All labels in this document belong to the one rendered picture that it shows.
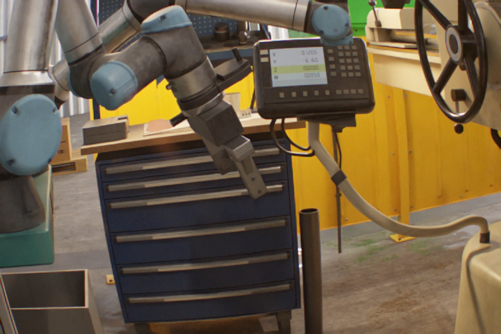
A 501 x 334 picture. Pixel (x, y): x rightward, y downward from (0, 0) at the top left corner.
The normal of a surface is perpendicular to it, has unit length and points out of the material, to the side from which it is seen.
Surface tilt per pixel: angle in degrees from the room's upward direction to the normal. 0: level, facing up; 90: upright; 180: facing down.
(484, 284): 90
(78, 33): 99
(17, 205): 72
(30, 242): 90
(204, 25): 90
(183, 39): 90
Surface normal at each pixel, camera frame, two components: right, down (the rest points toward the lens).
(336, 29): -0.16, 0.20
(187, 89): -0.10, 0.51
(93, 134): 0.13, 0.18
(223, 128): 0.40, 0.27
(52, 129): 0.63, 0.22
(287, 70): -0.08, -0.15
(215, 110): -0.40, -0.81
